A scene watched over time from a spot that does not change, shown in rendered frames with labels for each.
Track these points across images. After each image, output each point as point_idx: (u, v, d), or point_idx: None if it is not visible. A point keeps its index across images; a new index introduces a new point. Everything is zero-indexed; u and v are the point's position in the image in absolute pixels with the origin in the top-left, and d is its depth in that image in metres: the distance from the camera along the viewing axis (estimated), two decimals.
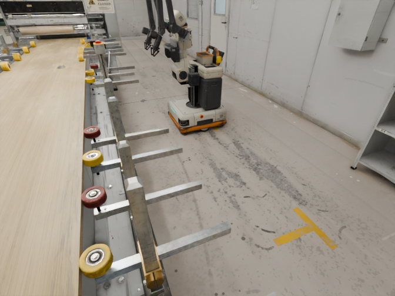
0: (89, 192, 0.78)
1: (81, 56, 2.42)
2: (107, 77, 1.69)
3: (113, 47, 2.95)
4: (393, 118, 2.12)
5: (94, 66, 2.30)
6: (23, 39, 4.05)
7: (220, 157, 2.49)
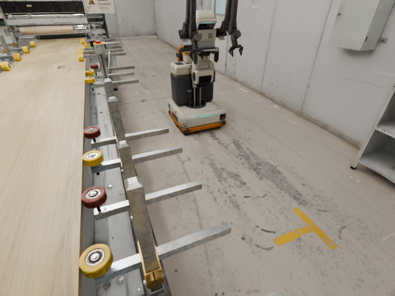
0: (89, 192, 0.78)
1: (81, 56, 2.42)
2: (107, 77, 1.69)
3: (113, 47, 2.95)
4: (393, 118, 2.12)
5: (94, 66, 2.30)
6: (23, 39, 4.05)
7: (220, 157, 2.49)
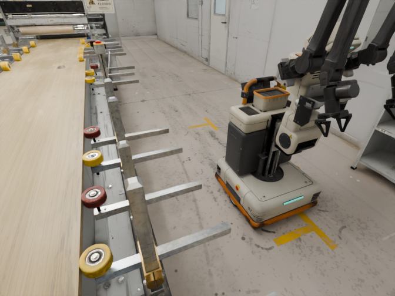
0: (89, 192, 0.78)
1: (81, 56, 2.42)
2: (107, 77, 1.69)
3: (113, 47, 2.95)
4: (393, 118, 2.12)
5: (94, 66, 2.30)
6: (23, 39, 4.05)
7: (220, 157, 2.49)
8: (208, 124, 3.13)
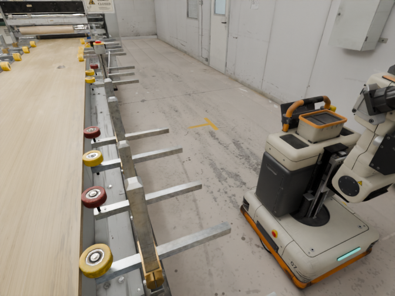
0: (89, 192, 0.78)
1: (81, 56, 2.42)
2: (107, 77, 1.69)
3: (113, 47, 2.95)
4: None
5: (94, 66, 2.30)
6: (23, 39, 4.05)
7: (220, 157, 2.49)
8: (208, 124, 3.13)
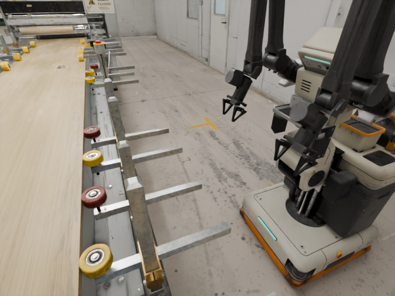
0: (89, 192, 0.78)
1: (81, 56, 2.42)
2: (107, 77, 1.69)
3: (113, 47, 2.95)
4: None
5: (94, 66, 2.30)
6: (23, 39, 4.05)
7: (220, 157, 2.49)
8: (208, 124, 3.13)
